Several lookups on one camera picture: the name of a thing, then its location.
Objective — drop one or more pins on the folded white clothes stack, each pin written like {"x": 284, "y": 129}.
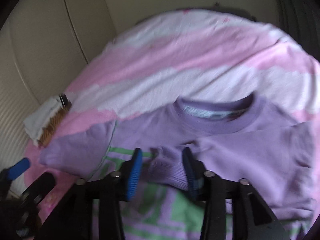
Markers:
{"x": 35, "y": 123}

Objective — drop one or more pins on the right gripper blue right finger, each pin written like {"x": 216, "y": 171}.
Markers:
{"x": 194, "y": 173}

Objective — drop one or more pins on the pink white floral duvet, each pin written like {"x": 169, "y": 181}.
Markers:
{"x": 243, "y": 95}

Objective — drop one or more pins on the purple Paul Frank sweatshirt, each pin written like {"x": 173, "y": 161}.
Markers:
{"x": 185, "y": 142}

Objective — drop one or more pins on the dark grey headboard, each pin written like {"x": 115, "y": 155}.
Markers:
{"x": 228, "y": 10}

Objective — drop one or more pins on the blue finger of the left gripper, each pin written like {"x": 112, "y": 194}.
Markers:
{"x": 18, "y": 169}

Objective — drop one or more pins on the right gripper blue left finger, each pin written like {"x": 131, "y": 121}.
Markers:
{"x": 134, "y": 170}

